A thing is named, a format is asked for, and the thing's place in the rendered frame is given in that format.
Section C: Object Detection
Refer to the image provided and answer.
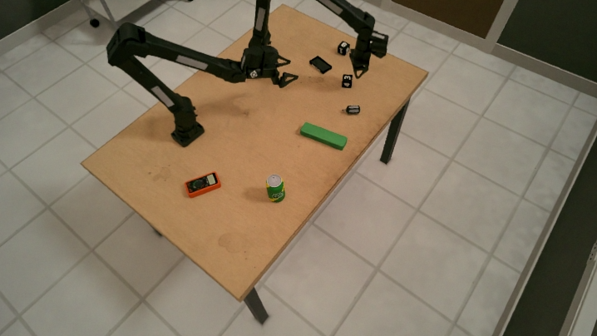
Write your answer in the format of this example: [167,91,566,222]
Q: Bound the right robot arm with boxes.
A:
[106,22,279,146]

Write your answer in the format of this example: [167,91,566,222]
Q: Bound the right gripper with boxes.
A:
[259,55,299,88]

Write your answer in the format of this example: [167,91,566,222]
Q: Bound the green rectangular bar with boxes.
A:
[300,122,348,151]

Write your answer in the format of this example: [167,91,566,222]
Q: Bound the orange pocket multimeter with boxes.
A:
[185,171,221,198]

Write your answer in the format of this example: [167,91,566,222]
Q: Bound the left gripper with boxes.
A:
[349,46,369,79]

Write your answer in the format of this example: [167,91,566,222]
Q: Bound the green drink can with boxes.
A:
[266,174,285,203]

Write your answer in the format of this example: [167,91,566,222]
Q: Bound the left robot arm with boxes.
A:
[248,0,389,62]

